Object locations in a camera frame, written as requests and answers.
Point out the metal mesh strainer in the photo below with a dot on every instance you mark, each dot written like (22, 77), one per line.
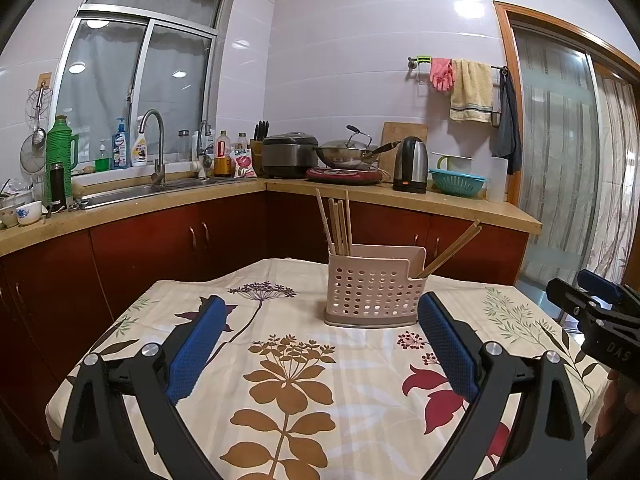
(32, 152)

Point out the pink snack bag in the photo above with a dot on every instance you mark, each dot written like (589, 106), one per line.
(243, 164)

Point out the patterned curtain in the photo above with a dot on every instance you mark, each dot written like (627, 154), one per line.
(617, 185)

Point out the wooden cutting board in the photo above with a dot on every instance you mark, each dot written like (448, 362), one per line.
(395, 132)

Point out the glass jar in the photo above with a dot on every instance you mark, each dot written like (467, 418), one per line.
(184, 147)

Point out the sliding window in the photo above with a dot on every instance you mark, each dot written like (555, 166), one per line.
(170, 85)

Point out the small steel faucet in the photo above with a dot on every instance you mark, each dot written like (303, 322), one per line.
(202, 132)

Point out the yellow towel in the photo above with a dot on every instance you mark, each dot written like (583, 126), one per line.
(470, 90)

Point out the knife block with knives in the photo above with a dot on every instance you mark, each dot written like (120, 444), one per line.
(257, 152)

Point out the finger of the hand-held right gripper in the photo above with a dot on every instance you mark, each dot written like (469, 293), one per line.
(570, 297)
(600, 284)

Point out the metal ladle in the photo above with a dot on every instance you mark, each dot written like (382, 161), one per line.
(39, 135)

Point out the white plastic bottle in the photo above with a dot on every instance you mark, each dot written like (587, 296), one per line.
(209, 142)

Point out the teal colander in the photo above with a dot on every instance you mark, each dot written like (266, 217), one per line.
(457, 181)

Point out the white bowl with blue print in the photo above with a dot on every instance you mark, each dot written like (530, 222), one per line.
(29, 212)

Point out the white spray bottle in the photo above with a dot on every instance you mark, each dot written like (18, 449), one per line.
(140, 147)

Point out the light wooden chopstick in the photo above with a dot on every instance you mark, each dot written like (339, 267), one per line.
(450, 246)
(348, 220)
(455, 251)
(333, 225)
(341, 225)
(324, 220)

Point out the floral tablecloth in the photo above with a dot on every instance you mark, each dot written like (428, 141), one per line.
(360, 410)

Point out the green soap bottle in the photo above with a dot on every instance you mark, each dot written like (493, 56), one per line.
(103, 160)

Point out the steel electric kettle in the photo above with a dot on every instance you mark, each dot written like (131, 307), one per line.
(411, 165)

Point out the pink rubber gloves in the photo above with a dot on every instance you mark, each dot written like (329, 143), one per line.
(441, 75)

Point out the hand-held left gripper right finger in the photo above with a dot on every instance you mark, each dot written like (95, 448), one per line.
(447, 355)

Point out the steel sink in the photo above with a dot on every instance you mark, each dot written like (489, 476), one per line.
(130, 195)

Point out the small seasoning bottle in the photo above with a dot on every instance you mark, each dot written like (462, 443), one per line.
(242, 141)

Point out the dark grey cloth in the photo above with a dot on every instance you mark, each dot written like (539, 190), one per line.
(507, 130)

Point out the dark flask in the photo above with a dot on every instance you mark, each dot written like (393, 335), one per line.
(57, 185)

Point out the small floral cup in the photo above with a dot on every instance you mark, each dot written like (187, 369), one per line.
(7, 216)

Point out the glass door with wooden frame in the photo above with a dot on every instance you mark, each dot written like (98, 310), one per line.
(555, 160)

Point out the amber oil bottle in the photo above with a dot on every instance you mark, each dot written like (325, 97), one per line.
(223, 157)

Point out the steel wok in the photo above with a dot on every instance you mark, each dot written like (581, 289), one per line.
(345, 157)

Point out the white plastic container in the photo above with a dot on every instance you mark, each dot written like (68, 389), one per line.
(497, 180)

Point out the green thermos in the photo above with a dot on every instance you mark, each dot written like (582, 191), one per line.
(60, 150)

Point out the grey rice cooker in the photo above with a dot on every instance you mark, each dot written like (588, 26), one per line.
(287, 157)

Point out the wooden wall hook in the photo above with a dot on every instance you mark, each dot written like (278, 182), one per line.
(45, 82)

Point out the red cabinet with beige countertop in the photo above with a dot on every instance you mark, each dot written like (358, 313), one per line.
(150, 250)

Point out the tall steel faucet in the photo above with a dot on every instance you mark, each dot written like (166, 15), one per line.
(159, 160)

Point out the pink perforated utensil holder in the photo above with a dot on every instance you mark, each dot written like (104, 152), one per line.
(370, 290)

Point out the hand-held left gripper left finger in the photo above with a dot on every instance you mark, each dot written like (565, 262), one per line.
(192, 355)

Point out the metal towel rack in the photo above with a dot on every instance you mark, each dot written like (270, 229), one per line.
(411, 62)

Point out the red induction cooktop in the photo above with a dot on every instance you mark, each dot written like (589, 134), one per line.
(345, 176)

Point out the blue dish soap bottle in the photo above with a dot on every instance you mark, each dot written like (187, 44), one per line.
(120, 147)

